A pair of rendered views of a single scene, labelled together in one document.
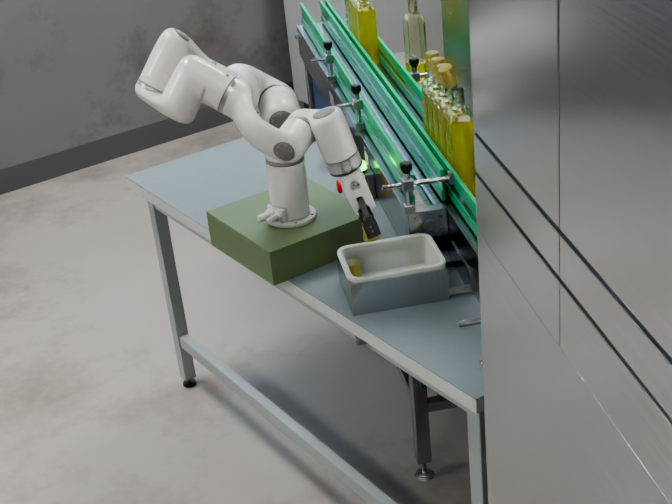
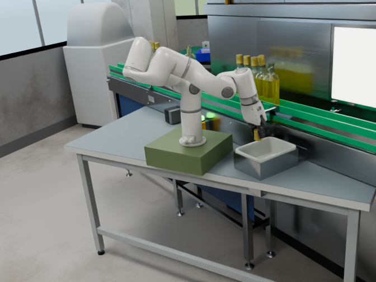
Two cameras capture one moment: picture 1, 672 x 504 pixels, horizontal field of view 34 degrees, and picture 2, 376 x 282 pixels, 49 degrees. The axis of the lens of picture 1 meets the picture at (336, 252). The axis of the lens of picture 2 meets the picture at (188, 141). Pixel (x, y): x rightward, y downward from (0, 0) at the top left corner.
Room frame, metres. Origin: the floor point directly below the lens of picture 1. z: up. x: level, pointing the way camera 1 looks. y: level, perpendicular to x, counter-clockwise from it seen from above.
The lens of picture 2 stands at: (0.85, 0.84, 1.55)
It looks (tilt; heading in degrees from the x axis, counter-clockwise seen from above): 22 degrees down; 336
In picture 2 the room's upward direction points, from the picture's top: 5 degrees counter-clockwise
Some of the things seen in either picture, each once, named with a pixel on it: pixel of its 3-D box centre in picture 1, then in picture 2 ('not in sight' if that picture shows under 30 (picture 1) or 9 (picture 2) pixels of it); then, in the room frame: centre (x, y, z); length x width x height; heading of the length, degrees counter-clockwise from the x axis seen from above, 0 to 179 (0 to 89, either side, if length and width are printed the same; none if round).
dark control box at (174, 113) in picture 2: not in sight; (173, 115); (3.02, -0.04, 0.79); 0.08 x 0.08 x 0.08; 7
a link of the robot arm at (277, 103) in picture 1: (281, 126); (188, 92); (2.47, 0.10, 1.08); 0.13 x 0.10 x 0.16; 3
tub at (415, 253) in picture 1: (391, 271); (265, 156); (2.20, -0.12, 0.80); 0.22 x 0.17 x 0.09; 97
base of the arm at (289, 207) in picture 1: (283, 190); (190, 127); (2.45, 0.11, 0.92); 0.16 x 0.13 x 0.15; 133
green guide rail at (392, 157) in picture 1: (344, 81); (164, 87); (3.22, -0.08, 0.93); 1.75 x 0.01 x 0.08; 7
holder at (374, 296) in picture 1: (403, 273); (269, 156); (2.21, -0.15, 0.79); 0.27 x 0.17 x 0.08; 97
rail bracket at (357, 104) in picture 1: (349, 109); not in sight; (2.92, -0.08, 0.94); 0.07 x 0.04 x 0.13; 97
